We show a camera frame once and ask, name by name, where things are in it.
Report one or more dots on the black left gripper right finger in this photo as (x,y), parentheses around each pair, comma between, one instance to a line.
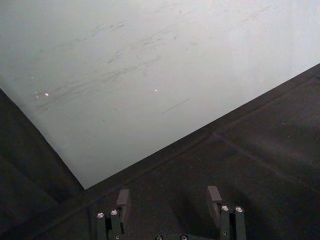
(228,220)

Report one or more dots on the black table cloth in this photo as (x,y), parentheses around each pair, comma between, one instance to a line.
(225,162)

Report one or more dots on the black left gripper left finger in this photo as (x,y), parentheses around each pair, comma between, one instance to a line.
(117,220)

